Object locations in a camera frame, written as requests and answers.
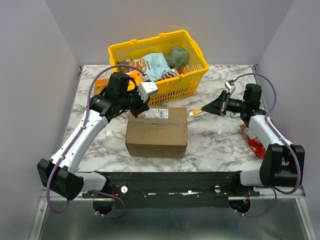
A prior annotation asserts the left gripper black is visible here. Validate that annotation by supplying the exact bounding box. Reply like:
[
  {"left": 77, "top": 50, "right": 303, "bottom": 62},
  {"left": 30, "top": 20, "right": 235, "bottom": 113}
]
[{"left": 119, "top": 86, "right": 151, "bottom": 118}]

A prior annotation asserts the yellow utility knife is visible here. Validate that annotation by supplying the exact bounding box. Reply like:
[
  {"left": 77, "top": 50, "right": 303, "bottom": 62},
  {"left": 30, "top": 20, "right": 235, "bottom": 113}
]
[{"left": 189, "top": 108, "right": 203, "bottom": 117}]

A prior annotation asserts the brown cardboard express box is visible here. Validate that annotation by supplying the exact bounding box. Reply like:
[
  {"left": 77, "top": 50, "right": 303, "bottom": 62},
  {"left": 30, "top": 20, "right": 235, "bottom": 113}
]
[{"left": 125, "top": 106, "right": 188, "bottom": 159}]

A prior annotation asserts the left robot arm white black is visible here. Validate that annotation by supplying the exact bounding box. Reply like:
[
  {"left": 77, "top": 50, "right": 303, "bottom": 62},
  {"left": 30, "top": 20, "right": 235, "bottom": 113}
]
[{"left": 37, "top": 72, "right": 158, "bottom": 201}]

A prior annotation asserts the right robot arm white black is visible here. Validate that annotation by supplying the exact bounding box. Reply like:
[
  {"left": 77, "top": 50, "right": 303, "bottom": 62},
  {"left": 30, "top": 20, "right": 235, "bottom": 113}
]
[{"left": 201, "top": 83, "right": 305, "bottom": 196}]

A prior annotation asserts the orange toy box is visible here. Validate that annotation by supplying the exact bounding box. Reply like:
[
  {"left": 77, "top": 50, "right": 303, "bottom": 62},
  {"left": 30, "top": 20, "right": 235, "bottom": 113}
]
[{"left": 126, "top": 70, "right": 143, "bottom": 89}]

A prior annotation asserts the yellow plastic shopping basket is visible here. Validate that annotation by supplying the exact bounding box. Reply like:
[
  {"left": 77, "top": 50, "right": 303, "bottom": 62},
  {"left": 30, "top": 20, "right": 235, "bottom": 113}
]
[{"left": 108, "top": 30, "right": 209, "bottom": 105}]

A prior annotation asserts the orange snack bag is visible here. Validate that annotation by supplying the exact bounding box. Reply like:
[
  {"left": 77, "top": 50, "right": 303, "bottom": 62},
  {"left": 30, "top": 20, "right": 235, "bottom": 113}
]
[{"left": 94, "top": 78, "right": 109, "bottom": 95}]

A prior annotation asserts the pink brown striped pouch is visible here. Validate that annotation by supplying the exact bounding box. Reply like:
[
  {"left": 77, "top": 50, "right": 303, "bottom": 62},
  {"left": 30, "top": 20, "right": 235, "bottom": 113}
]
[{"left": 161, "top": 71, "right": 178, "bottom": 80}]

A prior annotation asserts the light blue chips bag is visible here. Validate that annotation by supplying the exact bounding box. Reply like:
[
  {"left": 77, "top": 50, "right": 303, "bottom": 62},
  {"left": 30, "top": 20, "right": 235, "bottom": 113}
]
[{"left": 129, "top": 52, "right": 171, "bottom": 82}]

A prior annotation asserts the brown snack packet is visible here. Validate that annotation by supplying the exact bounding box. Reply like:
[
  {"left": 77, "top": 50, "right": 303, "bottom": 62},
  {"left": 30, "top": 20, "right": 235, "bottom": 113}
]
[{"left": 117, "top": 59, "right": 131, "bottom": 74}]

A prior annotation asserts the red snack bag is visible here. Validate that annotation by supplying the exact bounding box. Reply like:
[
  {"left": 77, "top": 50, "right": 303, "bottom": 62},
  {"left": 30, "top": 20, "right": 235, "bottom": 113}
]
[{"left": 240, "top": 124, "right": 266, "bottom": 160}]

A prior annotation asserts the green melon ball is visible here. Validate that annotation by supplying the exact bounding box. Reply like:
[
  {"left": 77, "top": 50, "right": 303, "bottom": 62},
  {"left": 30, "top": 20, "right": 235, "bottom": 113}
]
[{"left": 167, "top": 46, "right": 190, "bottom": 69}]

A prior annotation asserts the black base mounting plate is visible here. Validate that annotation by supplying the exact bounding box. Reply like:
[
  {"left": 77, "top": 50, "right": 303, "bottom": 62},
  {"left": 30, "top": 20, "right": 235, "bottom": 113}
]
[{"left": 82, "top": 171, "right": 261, "bottom": 210}]

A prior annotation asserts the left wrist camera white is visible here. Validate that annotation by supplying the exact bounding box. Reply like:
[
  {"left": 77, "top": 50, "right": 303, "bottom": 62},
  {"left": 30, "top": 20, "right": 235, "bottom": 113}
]
[{"left": 137, "top": 81, "right": 158, "bottom": 103}]

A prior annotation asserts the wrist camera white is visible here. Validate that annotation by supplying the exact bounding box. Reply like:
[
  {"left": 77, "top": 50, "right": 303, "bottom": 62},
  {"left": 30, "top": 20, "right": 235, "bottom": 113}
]
[
  {"left": 137, "top": 81, "right": 158, "bottom": 103},
  {"left": 224, "top": 80, "right": 236, "bottom": 95}
]

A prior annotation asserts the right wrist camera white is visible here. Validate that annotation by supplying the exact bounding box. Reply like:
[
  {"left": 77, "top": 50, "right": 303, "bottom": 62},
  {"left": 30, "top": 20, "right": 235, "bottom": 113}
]
[{"left": 224, "top": 80, "right": 236, "bottom": 95}]

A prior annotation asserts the aluminium rail frame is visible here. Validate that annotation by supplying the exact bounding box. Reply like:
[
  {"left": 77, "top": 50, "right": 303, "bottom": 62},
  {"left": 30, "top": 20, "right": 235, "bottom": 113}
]
[{"left": 29, "top": 190, "right": 320, "bottom": 240}]

